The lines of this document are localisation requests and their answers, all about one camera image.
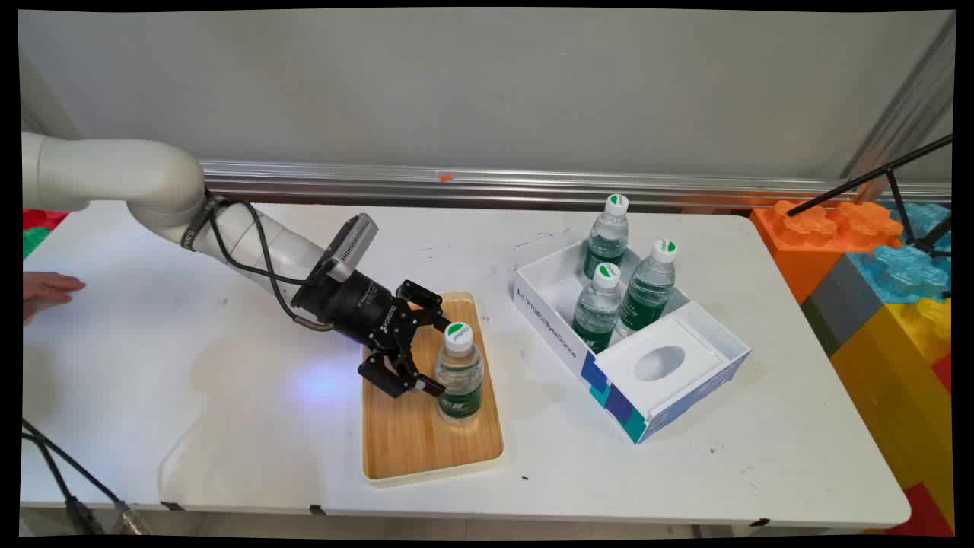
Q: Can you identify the red giant building block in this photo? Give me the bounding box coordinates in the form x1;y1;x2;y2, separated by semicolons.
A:
883;483;955;537

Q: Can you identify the yellow giant building block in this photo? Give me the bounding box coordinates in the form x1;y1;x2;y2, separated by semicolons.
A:
829;297;955;530

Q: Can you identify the black tripod stand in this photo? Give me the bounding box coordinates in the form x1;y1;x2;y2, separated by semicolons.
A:
786;133;955;256

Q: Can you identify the red foam block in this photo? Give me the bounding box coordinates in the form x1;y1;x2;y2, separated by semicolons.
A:
23;207;70;233

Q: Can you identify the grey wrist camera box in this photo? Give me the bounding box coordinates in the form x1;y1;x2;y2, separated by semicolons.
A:
326;213;380;283

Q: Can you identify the blue giant building block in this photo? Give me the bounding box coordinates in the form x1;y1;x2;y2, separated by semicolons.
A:
848;202;954;305

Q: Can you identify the water bottle green label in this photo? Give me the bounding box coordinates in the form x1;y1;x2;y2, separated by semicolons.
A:
583;193;631;281
434;322;485;428
572;263;623;355
615;238;679;340

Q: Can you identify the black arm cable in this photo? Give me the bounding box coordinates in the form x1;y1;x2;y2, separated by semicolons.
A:
194;196;337;333

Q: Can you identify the wooden tray cream rim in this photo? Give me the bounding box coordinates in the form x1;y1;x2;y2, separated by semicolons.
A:
361;290;507;488

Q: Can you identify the black arm cable strap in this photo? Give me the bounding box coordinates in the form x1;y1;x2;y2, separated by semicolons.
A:
181;194;228;253

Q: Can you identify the orange giant building block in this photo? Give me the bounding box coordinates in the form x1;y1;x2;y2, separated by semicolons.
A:
750;199;905;305

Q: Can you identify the grey giant building block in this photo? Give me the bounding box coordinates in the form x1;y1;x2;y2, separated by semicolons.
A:
801;253;888;358

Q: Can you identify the aluminium wall rail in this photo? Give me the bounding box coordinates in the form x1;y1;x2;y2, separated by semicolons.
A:
199;158;953;212

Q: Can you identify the white blue cardboard box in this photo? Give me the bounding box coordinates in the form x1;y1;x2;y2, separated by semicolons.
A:
512;237;753;446

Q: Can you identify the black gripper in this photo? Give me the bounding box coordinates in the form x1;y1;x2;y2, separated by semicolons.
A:
291;263;452;400

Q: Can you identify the person's hand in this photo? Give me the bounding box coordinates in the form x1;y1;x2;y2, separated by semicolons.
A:
23;272;88;322

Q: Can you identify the black cable silver connector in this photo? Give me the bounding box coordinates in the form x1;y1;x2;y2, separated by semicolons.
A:
21;417;147;536

